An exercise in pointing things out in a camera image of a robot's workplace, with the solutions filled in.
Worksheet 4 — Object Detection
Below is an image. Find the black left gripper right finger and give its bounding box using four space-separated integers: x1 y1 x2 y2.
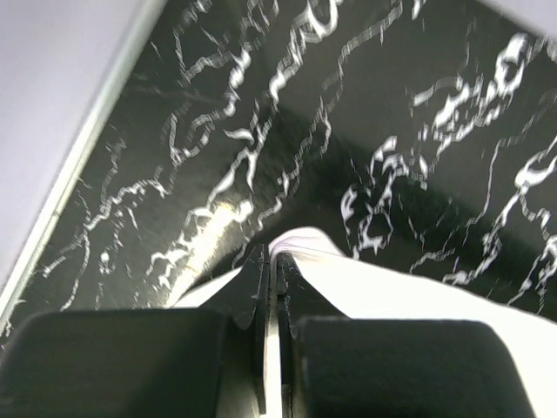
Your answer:
277 253 534 417

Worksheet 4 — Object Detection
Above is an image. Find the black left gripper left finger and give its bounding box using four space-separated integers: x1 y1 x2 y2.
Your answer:
1 246 266 417

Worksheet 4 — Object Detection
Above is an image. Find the white daisy print t-shirt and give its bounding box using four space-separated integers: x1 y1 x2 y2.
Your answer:
173 225 557 418

